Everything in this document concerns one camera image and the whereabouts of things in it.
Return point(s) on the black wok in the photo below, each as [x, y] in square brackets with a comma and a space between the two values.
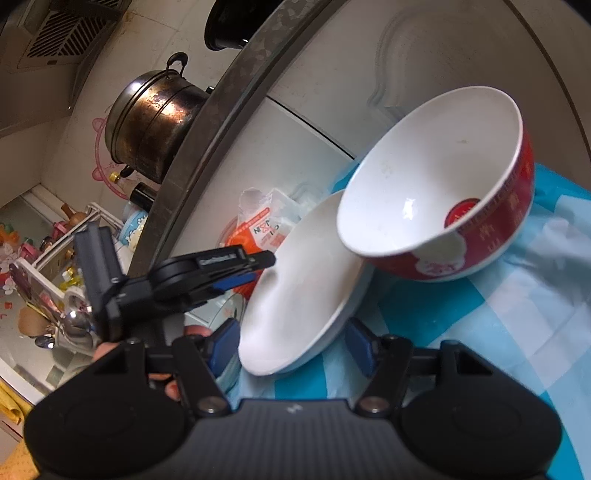
[226, 23]

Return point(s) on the range hood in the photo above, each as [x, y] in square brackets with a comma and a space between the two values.
[60, 32]

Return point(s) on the white and blue container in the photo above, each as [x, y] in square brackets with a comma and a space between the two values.
[131, 230]

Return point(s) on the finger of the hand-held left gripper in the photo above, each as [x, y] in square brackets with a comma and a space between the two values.
[235, 261]
[233, 280]

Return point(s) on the blue checkered plastic cloth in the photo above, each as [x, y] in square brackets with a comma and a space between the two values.
[508, 323]

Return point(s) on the orange and white packet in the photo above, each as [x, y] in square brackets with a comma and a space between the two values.
[263, 226]

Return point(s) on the dark sauce bottle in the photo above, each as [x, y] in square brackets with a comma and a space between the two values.
[141, 194]

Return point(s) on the pink cartoon wall sticker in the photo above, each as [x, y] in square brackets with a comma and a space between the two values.
[99, 134]

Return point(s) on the person's left hand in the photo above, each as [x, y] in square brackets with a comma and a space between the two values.
[196, 331]

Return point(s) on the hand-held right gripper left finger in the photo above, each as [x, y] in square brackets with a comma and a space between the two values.
[226, 342]

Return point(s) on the metal spoons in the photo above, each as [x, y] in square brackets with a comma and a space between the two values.
[76, 325]

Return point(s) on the white dish rack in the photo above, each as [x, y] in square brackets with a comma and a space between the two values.
[51, 272]

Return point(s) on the tarnished metal pot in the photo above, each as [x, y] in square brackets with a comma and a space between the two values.
[152, 124]

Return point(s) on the white plate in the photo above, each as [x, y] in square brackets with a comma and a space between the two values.
[295, 286]

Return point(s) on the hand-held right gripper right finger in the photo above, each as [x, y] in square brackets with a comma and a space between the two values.
[358, 344]

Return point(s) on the red and white bowl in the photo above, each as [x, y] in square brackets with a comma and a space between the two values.
[415, 175]

